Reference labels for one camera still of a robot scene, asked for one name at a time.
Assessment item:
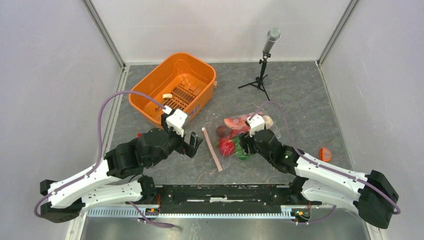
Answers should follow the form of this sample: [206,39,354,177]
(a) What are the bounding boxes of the small beige toy piece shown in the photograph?
[162,93,173,99]

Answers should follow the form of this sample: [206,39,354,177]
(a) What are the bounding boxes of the silver microphone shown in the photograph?
[262,27,281,58]

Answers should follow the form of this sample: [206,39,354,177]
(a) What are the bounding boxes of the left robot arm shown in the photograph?
[39,128,203,223]

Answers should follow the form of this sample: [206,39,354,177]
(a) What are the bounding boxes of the red toy chili pepper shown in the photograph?
[229,126,250,139]

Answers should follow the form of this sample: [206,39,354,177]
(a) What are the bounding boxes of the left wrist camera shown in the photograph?
[162,105,189,137]

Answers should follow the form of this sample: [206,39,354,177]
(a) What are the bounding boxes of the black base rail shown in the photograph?
[125,184,322,215]

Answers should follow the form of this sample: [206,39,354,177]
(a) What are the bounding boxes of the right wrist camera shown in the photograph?
[246,114,266,137]

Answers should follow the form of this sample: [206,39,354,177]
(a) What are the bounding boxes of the green toy bok choy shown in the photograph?
[213,115,275,162]

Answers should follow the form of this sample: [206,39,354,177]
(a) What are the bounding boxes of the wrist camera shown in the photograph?
[246,114,266,137]
[162,105,189,137]

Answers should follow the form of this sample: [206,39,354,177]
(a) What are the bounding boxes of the red toy tomato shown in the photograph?
[218,138,236,157]

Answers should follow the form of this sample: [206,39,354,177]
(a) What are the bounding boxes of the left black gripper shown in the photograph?
[147,113,203,168]

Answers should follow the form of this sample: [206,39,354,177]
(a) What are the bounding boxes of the clear polka dot zip bag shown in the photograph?
[201,110,282,172]

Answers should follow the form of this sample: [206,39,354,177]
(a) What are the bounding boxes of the dark purple toy plum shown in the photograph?
[215,125,232,139]

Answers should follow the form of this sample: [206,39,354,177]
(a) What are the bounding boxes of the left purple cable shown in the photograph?
[33,90,168,219]

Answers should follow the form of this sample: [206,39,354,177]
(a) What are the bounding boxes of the orange plastic basket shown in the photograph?
[132,52,217,120]

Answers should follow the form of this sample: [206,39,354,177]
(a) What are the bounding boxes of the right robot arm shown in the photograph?
[239,129,401,229]

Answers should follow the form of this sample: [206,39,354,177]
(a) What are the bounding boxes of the black tripod stand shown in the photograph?
[238,54,271,101]

